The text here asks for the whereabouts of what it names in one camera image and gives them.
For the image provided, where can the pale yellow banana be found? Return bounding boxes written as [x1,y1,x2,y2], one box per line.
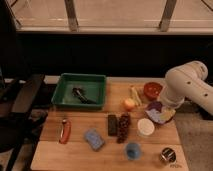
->
[130,86,142,106]

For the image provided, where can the silver fork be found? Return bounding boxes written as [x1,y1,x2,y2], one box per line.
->
[60,119,67,142]

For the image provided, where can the green plastic tray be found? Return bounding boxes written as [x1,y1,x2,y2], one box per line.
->
[51,73,106,110]

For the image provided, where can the black office chair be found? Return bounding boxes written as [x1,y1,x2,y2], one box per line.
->
[0,74,47,171]

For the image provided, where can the dark grape bunch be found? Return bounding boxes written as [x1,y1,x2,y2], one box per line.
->
[117,113,131,143]

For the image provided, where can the white round cup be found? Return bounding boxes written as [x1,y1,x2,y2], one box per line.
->
[137,118,155,136]

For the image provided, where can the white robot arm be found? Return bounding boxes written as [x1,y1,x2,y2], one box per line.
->
[159,61,213,116]

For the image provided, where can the black tool in tray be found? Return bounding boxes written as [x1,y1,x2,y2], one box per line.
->
[72,87,95,104]

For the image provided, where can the red bowl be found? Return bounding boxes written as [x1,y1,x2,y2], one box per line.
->
[143,82,163,100]

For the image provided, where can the blue crumpled cloth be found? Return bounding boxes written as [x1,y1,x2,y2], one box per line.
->
[146,108,176,124]

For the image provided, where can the shiny metal cup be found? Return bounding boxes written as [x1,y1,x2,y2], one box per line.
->
[160,147,176,164]

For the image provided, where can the blue sponge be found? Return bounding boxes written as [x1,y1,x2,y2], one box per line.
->
[84,129,105,151]

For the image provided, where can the blue plastic cup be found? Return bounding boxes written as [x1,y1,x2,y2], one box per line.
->
[124,142,142,160]

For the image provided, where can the dark chocolate bar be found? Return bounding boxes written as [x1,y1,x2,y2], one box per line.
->
[108,115,117,136]

